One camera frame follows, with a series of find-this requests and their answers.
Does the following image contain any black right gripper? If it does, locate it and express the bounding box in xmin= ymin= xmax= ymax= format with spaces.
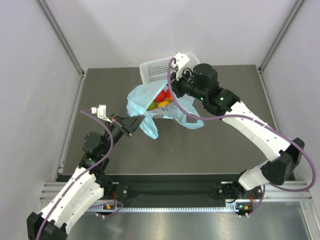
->
xmin=166 ymin=66 xmax=207 ymax=102

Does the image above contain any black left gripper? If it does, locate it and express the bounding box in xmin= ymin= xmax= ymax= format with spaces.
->
xmin=101 ymin=113 xmax=145 ymax=155

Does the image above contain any red apple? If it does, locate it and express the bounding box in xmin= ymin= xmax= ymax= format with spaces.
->
xmin=154 ymin=90 xmax=167 ymax=103

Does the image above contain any light blue plastic bag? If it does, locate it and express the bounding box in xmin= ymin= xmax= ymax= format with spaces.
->
xmin=126 ymin=79 xmax=204 ymax=140

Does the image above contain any yellow orange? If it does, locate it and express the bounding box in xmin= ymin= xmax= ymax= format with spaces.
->
xmin=157 ymin=100 xmax=172 ymax=109

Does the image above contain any green pear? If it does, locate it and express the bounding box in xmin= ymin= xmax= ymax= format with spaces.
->
xmin=146 ymin=101 xmax=157 ymax=111

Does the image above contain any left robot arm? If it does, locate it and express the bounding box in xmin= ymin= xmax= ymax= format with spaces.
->
xmin=26 ymin=114 xmax=145 ymax=240

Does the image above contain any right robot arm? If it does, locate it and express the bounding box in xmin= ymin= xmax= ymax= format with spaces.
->
xmin=167 ymin=59 xmax=306 ymax=198

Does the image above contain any white perforated plastic basket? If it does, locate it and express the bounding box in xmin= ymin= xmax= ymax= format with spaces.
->
xmin=139 ymin=57 xmax=201 ymax=84

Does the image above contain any dark grey table mat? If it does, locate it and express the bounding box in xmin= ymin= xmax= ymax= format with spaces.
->
xmin=56 ymin=64 xmax=293 ymax=181

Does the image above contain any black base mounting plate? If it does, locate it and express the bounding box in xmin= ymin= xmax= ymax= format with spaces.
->
xmin=99 ymin=173 xmax=296 ymax=204

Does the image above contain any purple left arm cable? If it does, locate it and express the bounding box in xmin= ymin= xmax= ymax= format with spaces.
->
xmin=34 ymin=108 xmax=124 ymax=240

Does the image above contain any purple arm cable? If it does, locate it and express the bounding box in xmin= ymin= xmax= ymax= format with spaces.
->
xmin=34 ymin=108 xmax=124 ymax=240
xmin=166 ymin=57 xmax=317 ymax=218

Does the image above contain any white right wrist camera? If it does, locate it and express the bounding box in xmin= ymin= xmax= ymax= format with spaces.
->
xmin=170 ymin=52 xmax=199 ymax=80

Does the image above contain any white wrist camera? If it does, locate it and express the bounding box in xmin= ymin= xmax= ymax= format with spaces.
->
xmin=90 ymin=104 xmax=112 ymax=123
xmin=170 ymin=52 xmax=199 ymax=80

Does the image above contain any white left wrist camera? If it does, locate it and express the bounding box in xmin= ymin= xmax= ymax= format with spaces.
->
xmin=90 ymin=104 xmax=112 ymax=123

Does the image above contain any left aluminium frame post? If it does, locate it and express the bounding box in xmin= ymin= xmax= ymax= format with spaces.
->
xmin=35 ymin=0 xmax=85 ymax=76

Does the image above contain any aluminium frame post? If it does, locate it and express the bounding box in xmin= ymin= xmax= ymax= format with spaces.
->
xmin=35 ymin=0 xmax=85 ymax=76
xmin=257 ymin=0 xmax=306 ymax=75

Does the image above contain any grey slotted cable duct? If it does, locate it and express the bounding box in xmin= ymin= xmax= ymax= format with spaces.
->
xmin=87 ymin=201 xmax=253 ymax=213

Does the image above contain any right aluminium frame post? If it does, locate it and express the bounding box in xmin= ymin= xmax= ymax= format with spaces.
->
xmin=257 ymin=0 xmax=306 ymax=75

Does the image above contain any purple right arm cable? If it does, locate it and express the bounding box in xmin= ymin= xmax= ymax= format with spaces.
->
xmin=166 ymin=57 xmax=317 ymax=218

